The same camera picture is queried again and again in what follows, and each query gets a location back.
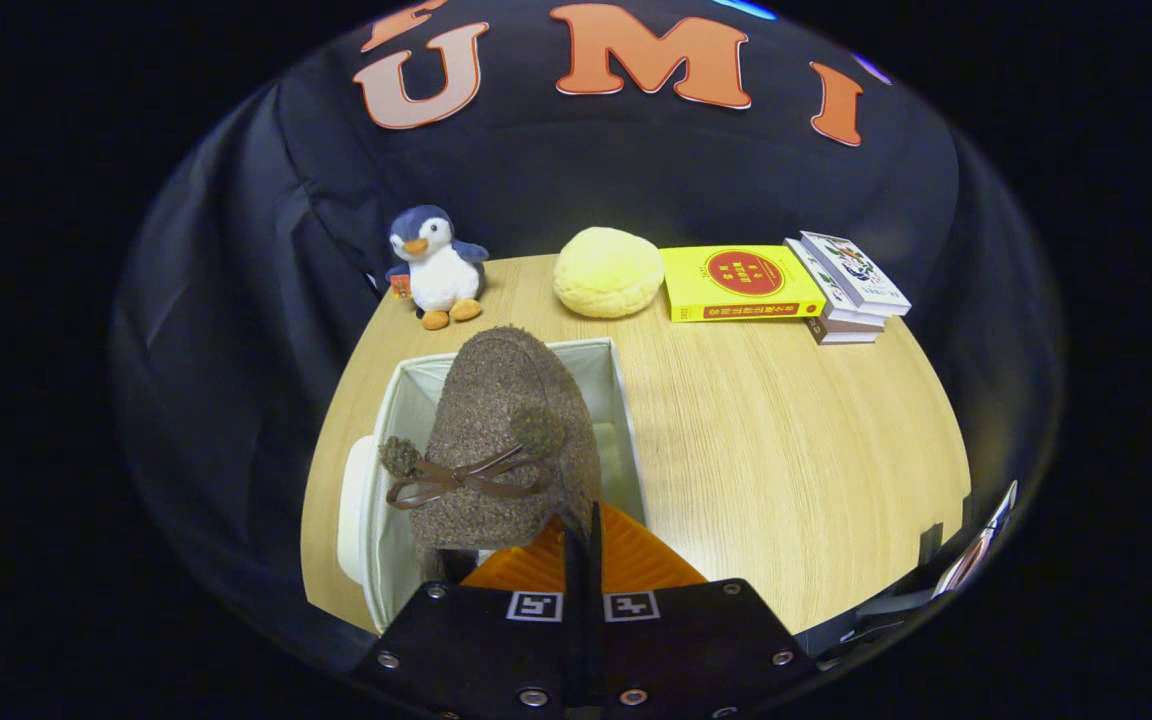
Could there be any brown fuzzy shoe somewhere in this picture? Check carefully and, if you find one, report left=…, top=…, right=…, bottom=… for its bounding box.
left=379, top=326, right=604, bottom=581

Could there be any yellow book with red circle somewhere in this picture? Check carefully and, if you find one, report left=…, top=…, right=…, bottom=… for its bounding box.
left=659, top=244, right=828, bottom=324

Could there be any shiny metal bar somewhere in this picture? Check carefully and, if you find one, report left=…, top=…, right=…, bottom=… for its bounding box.
left=931, top=480, right=1019, bottom=601

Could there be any beige fabric storage box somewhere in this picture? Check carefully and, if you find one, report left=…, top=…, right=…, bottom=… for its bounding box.
left=336, top=337, right=649, bottom=633

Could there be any white book with bird print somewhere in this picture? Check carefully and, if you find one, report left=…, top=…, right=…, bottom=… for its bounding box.
left=800, top=231, right=912, bottom=318

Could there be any black backdrop cloth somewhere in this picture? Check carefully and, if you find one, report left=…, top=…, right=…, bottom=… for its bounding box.
left=111, top=0, right=1062, bottom=671

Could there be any penguin plush toy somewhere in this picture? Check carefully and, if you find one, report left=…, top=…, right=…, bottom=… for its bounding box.
left=383, top=205, right=490, bottom=331

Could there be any yellow round plush bun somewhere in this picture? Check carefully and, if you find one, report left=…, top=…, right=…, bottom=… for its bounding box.
left=552, top=227, right=666, bottom=320

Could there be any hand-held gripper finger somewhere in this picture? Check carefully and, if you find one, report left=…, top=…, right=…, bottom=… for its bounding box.
left=586, top=500, right=817, bottom=720
left=356, top=520, right=587, bottom=720

